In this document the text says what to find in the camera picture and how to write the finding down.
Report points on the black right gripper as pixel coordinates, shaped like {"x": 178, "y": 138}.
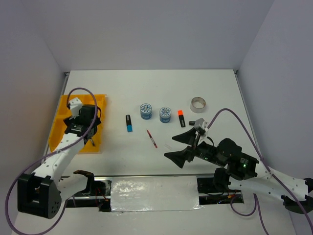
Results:
{"x": 178, "y": 156}

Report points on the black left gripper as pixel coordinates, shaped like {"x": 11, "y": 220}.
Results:
{"x": 71, "y": 120}

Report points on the red gel pen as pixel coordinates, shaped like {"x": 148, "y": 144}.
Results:
{"x": 151, "y": 138}

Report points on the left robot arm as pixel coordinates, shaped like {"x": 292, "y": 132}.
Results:
{"x": 41, "y": 192}

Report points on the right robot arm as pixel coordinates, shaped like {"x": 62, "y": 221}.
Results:
{"x": 237, "y": 170}

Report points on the yellow compartment tray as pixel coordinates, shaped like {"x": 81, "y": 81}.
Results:
{"x": 58, "y": 126}

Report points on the orange capped black highlighter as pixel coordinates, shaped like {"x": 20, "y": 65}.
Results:
{"x": 181, "y": 118}

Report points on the blue round jar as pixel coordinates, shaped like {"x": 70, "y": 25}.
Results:
{"x": 165, "y": 114}
{"x": 145, "y": 111}

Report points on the white tape roll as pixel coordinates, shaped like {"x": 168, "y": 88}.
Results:
{"x": 198, "y": 105}

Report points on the blue capped black highlighter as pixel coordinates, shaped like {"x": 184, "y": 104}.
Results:
{"x": 129, "y": 123}

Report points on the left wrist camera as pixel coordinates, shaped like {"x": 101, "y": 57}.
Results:
{"x": 74, "y": 106}

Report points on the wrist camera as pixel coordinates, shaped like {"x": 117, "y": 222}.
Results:
{"x": 74, "y": 106}
{"x": 201, "y": 127}

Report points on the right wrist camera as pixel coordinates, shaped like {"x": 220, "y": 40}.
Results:
{"x": 201, "y": 127}

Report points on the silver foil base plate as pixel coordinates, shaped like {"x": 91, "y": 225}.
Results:
{"x": 154, "y": 194}

